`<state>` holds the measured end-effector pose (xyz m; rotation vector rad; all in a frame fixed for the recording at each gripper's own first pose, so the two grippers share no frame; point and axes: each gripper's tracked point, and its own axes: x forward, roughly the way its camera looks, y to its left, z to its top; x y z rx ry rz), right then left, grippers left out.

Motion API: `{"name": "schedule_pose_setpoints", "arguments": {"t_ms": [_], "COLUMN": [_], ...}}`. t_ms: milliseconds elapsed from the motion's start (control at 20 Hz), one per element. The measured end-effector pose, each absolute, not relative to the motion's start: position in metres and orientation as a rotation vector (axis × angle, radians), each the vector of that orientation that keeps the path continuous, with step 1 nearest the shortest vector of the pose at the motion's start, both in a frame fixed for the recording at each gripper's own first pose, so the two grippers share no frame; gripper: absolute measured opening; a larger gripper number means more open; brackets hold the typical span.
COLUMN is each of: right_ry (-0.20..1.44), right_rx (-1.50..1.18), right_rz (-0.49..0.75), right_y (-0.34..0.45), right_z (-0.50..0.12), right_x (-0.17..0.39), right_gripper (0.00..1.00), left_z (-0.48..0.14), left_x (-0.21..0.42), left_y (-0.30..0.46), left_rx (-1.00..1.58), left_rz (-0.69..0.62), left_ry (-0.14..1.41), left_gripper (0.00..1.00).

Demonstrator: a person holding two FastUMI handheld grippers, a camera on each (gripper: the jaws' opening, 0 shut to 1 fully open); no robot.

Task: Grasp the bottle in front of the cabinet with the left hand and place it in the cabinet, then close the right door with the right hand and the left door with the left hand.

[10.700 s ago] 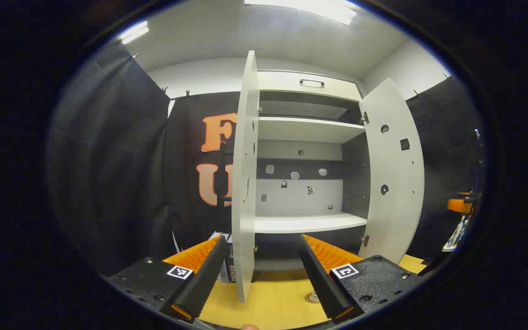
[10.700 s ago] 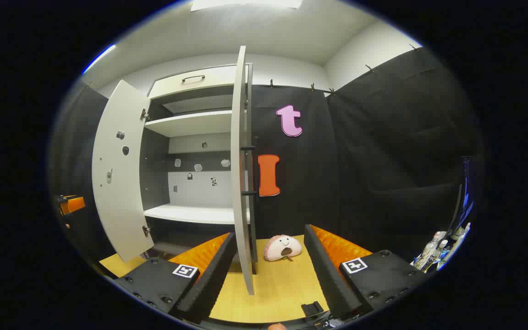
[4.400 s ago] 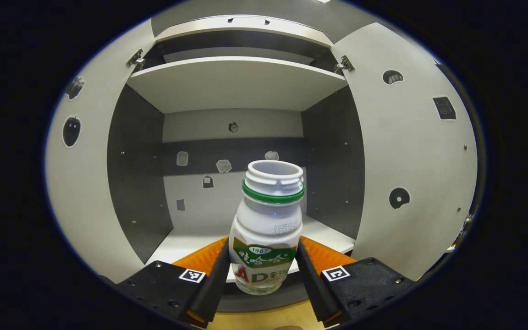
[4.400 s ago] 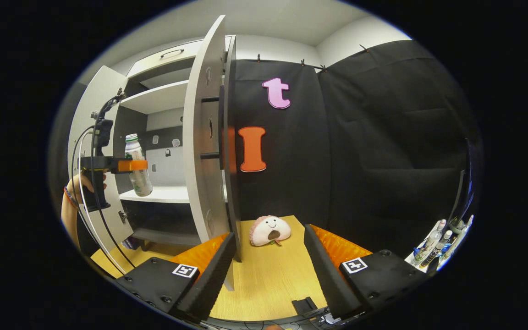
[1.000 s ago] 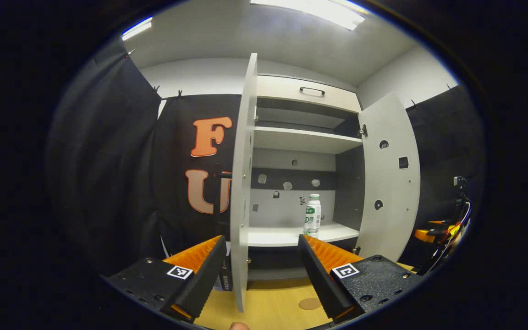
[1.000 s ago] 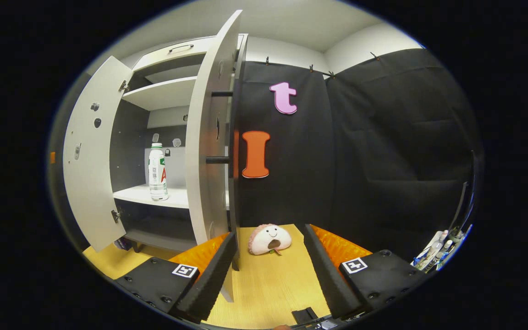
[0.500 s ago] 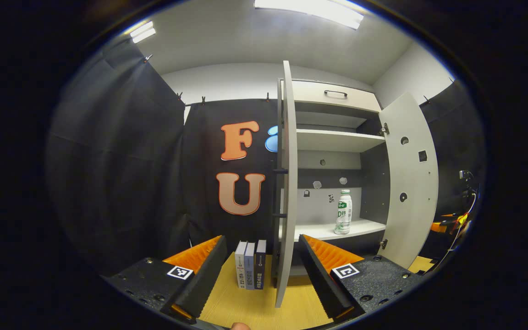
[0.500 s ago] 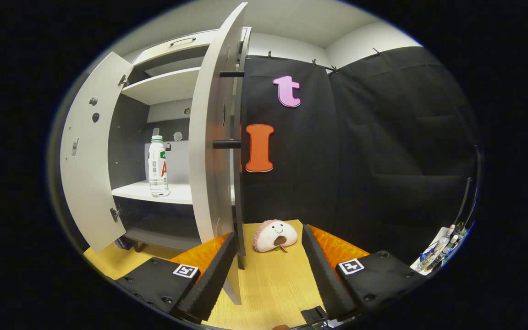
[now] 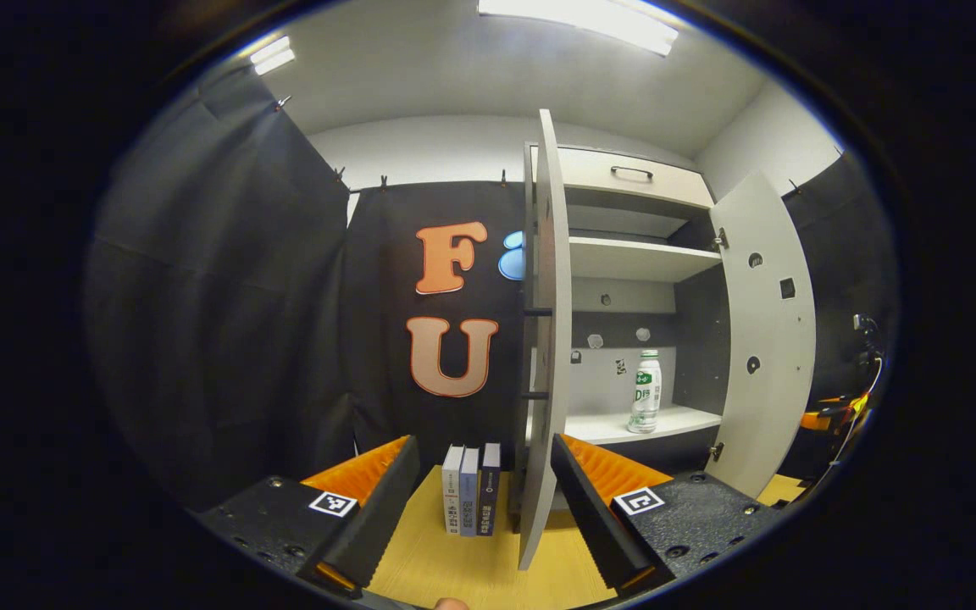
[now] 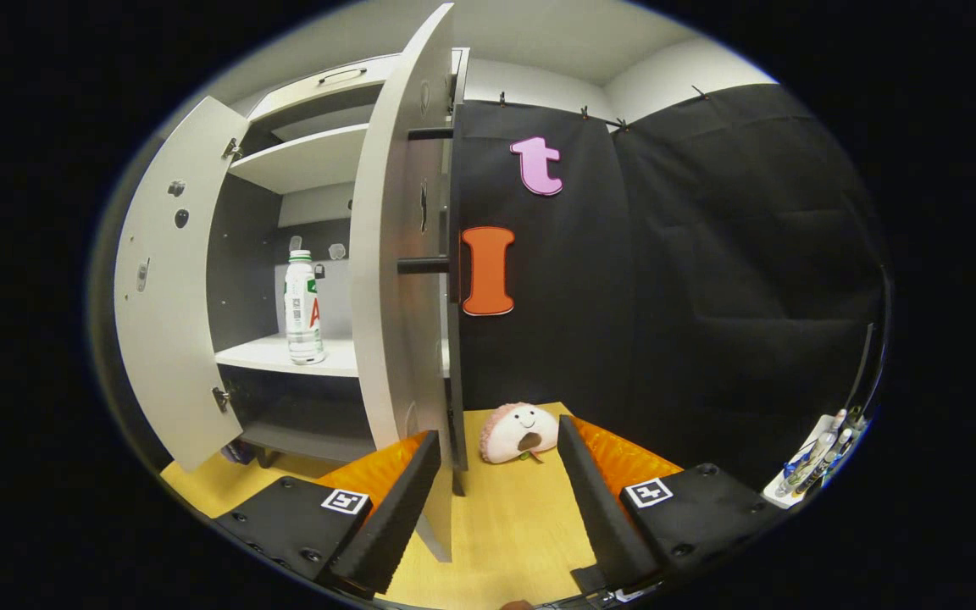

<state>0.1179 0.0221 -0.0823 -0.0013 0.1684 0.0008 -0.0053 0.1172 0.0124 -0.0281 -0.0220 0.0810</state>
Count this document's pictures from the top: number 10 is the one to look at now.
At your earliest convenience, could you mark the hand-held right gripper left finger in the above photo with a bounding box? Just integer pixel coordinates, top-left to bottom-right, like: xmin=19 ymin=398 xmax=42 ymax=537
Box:
xmin=213 ymin=430 xmax=442 ymax=596

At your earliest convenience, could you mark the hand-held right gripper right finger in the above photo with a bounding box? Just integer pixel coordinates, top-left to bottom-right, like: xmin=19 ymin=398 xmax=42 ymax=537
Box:
xmin=556 ymin=415 xmax=785 ymax=594

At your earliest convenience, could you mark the white cabinet door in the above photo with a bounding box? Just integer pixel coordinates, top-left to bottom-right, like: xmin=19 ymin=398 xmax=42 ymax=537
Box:
xmin=113 ymin=96 xmax=250 ymax=473
xmin=350 ymin=3 xmax=468 ymax=563

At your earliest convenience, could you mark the white bottle with green ring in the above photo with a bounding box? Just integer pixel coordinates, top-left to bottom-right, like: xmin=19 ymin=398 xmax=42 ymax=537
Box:
xmin=284 ymin=250 xmax=326 ymax=366

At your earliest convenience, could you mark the pink and white plush toy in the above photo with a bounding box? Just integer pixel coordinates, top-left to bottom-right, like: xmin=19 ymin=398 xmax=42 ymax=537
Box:
xmin=480 ymin=402 xmax=559 ymax=464

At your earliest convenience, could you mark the white pen tray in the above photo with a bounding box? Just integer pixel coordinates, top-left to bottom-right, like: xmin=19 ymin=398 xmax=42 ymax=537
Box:
xmin=763 ymin=409 xmax=866 ymax=509

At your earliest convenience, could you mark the black backdrop cloth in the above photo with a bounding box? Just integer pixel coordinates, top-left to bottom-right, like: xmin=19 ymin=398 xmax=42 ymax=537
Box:
xmin=94 ymin=82 xmax=891 ymax=492

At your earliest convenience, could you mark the white and grey cabinet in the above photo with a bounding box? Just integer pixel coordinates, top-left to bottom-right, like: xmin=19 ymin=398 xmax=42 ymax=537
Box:
xmin=204 ymin=47 xmax=472 ymax=467

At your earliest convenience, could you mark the white cabinet drawer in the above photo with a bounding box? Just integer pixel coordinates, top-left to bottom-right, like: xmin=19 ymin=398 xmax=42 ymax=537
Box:
xmin=247 ymin=53 xmax=400 ymax=119

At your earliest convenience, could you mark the black door handle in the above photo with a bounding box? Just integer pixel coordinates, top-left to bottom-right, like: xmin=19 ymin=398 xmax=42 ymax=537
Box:
xmin=396 ymin=125 xmax=455 ymax=276

